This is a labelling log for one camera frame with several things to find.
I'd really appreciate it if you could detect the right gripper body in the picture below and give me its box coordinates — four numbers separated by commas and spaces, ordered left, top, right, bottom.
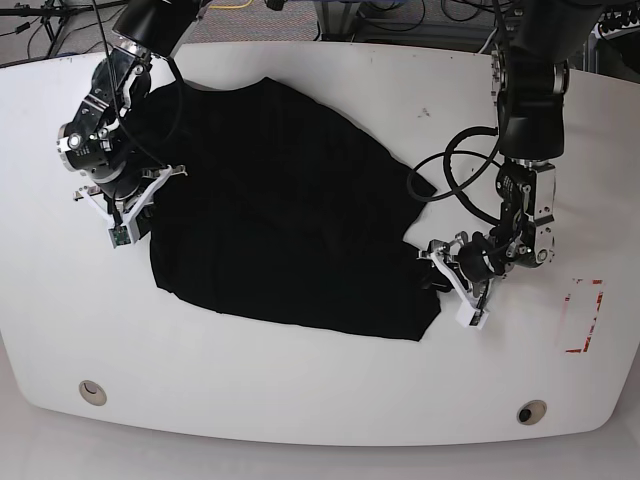
73, 162, 188, 228

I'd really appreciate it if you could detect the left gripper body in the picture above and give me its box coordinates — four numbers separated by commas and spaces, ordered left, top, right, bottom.
417, 231, 510, 315

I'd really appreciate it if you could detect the black T-shirt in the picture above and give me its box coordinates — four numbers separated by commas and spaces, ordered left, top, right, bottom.
126, 78, 441, 341

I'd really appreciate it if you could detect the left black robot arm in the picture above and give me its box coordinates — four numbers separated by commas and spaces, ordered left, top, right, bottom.
409, 1, 611, 328

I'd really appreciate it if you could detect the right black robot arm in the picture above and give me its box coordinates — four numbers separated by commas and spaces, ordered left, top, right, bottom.
56, 1, 210, 247

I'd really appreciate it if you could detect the red tape rectangle marking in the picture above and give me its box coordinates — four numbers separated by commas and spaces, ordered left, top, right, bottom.
560, 278, 605, 355

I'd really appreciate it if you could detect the black tripod stand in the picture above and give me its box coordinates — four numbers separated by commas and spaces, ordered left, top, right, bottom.
0, 0, 121, 57

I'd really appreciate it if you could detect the white power strip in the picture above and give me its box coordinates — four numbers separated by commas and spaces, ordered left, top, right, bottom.
593, 13, 639, 40

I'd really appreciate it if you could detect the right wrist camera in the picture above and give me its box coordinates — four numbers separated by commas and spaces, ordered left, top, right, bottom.
109, 222, 140, 248

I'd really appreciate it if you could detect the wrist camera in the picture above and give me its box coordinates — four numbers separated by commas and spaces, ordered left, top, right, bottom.
455, 303, 489, 330
109, 222, 140, 248

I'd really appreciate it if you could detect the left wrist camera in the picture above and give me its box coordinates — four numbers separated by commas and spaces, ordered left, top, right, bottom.
455, 303, 489, 330

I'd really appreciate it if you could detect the right table cable grommet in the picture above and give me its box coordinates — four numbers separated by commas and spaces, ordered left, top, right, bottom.
516, 400, 547, 426

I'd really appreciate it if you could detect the table cable grommet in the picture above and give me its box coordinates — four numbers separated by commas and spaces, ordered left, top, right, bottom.
78, 380, 107, 407
516, 400, 547, 426

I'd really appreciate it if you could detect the left table cable grommet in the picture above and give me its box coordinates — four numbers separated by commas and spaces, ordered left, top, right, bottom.
78, 380, 107, 407

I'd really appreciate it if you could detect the aluminium frame post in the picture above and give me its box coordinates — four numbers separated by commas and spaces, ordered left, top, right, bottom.
313, 0, 362, 42

